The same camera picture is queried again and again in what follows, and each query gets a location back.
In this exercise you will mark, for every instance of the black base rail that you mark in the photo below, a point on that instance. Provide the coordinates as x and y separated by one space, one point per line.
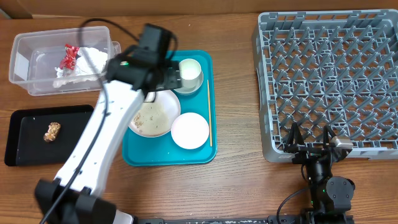
217 221

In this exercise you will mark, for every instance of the small white bowl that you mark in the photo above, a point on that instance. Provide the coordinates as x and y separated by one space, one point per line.
190 131

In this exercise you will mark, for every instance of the grey saucer bowl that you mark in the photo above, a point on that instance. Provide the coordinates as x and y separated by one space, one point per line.
192 90

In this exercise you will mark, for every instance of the brown food scrap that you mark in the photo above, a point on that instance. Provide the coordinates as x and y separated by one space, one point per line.
52 132

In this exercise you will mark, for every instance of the white cup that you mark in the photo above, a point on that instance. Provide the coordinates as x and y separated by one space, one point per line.
190 71

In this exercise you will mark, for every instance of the wooden chopstick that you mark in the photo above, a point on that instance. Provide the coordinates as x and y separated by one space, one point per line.
209 114

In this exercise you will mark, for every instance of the large white plate with crumbs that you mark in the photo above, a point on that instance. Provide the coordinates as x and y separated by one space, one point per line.
155 119

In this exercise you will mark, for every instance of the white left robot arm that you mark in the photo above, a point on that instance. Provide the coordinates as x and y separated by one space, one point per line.
74 195

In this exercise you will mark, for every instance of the grey dishwasher rack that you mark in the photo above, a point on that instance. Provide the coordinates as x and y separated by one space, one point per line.
337 68

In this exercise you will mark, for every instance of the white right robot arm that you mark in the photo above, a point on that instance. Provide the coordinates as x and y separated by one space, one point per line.
330 195

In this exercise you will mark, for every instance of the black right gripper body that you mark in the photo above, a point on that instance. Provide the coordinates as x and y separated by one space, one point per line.
313 149

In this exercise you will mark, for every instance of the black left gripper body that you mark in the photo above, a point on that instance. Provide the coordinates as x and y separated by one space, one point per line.
160 68

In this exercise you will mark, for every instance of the black tray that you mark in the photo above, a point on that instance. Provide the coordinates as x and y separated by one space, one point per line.
25 142

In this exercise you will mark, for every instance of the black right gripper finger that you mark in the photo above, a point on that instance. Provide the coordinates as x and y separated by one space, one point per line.
327 134
294 136

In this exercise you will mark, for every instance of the white napkin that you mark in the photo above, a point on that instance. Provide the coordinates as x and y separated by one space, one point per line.
88 61

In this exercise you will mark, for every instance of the teal plastic tray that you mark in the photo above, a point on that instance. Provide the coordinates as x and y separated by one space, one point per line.
139 151

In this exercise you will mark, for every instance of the clear plastic bin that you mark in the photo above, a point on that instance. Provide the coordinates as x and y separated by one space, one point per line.
35 58

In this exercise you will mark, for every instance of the red snack wrapper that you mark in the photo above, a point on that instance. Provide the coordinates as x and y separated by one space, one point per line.
69 61

